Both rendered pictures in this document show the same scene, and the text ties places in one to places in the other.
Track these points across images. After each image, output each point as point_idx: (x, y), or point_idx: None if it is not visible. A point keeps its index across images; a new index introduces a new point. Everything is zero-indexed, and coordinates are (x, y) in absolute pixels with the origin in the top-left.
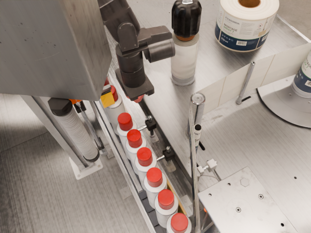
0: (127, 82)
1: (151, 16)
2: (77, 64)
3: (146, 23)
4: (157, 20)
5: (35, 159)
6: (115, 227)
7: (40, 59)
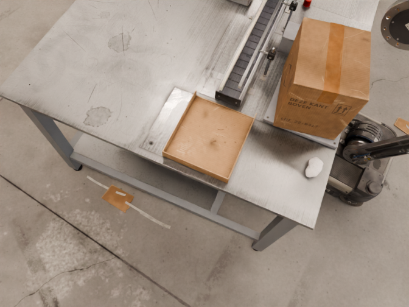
0: None
1: (181, 19)
2: None
3: (192, 17)
4: (182, 13)
5: (339, 2)
6: None
7: None
